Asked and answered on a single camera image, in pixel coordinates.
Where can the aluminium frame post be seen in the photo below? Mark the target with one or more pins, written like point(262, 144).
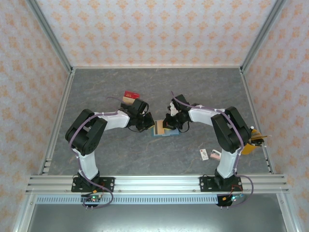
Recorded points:
point(48, 31)
point(287, 215)
point(263, 31)
point(24, 215)

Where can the aluminium mounting rail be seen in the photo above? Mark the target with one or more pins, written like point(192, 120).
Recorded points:
point(157, 183)

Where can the pinkish tan credit card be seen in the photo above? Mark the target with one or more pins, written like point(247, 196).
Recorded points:
point(159, 128)

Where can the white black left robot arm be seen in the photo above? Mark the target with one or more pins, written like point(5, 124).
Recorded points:
point(116, 119)

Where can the orange pencil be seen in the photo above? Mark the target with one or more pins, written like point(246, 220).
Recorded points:
point(265, 137)

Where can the small white red tag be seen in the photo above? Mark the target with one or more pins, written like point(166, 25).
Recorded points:
point(204, 154)

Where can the white capped marker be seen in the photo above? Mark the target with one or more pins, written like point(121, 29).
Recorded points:
point(251, 127)

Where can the grey metal shelf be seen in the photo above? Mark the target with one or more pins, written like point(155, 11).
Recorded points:
point(157, 217)

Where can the aluminium table edge rail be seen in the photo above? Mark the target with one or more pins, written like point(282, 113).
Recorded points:
point(248, 96)
point(58, 120)

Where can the pink stapler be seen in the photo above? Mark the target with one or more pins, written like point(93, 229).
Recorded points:
point(214, 155)

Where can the teal card holder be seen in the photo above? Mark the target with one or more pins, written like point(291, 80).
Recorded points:
point(172, 133)

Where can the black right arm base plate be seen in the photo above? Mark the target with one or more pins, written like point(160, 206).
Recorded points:
point(206, 184)

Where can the yellow pen cup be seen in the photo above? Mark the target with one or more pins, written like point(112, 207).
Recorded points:
point(248, 148)

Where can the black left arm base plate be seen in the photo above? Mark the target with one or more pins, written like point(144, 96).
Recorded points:
point(108, 184)

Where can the red card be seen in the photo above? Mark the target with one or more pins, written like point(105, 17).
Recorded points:
point(131, 94)

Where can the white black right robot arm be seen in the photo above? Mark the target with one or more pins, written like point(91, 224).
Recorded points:
point(205, 116)

